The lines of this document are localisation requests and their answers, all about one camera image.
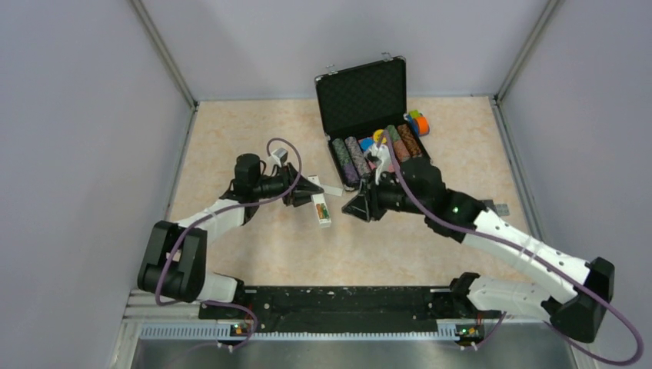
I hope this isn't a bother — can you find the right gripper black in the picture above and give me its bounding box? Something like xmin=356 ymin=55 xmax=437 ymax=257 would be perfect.
xmin=342 ymin=168 xmax=429 ymax=222

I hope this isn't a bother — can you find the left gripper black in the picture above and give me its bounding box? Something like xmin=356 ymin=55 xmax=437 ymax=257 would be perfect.
xmin=253 ymin=161 xmax=324 ymax=207

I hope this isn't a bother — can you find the white battery cover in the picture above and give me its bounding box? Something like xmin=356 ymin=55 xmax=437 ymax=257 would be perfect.
xmin=322 ymin=184 xmax=344 ymax=197

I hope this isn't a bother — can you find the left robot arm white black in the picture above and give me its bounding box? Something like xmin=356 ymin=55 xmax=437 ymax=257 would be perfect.
xmin=137 ymin=153 xmax=324 ymax=318

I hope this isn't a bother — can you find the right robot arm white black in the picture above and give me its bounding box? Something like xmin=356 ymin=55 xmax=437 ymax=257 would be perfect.
xmin=342 ymin=158 xmax=615 ymax=343

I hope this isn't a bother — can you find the black poker chip case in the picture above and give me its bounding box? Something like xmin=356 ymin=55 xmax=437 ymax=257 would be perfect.
xmin=314 ymin=53 xmax=409 ymax=191

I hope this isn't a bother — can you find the grey lego baseplate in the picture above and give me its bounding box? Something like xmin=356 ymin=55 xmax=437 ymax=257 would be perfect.
xmin=481 ymin=199 xmax=510 ymax=217

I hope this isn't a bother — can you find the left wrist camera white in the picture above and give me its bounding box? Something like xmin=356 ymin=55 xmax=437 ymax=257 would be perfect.
xmin=267 ymin=148 xmax=288 ymax=167

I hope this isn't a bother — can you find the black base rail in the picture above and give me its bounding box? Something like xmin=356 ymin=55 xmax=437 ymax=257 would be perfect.
xmin=198 ymin=286 xmax=501 ymax=334

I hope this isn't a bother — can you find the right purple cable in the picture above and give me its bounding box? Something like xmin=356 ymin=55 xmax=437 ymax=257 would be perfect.
xmin=381 ymin=129 xmax=645 ymax=367

